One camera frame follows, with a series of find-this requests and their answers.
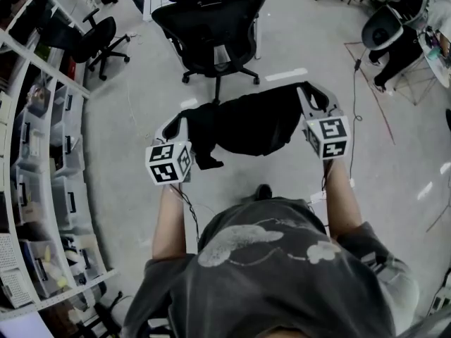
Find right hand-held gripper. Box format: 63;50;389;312
295;80;352;161

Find person's left forearm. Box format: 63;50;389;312
151;182;188;261

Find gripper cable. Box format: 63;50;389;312
168;184;202;250
321;158;335;232

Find white perforated basket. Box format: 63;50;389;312
0;232;35;310

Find person's black shoe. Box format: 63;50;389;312
254;184;273;201

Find computer monitor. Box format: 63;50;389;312
0;311;54;338

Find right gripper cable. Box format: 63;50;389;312
321;158;335;232

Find white shelving unit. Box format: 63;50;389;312
0;0;119;313

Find wire frame stool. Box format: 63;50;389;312
393;55;438;106

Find black mesh office chair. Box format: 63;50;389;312
151;0;268;106

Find red floor cable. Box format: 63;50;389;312
344;41;396;146

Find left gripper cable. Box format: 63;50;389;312
168;184;202;250

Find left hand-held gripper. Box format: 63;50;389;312
144;113;194;187

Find black floor cable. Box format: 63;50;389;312
348;46;368;181

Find person's right forearm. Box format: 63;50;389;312
322;157;364;241

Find person's grey printed t-shirt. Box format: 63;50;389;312
121;197;421;338

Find black garment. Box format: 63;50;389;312
175;82;330;170

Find small black office chair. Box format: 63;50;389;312
44;8;132;82

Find row of clear storage bins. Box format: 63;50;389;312
10;82;106;295

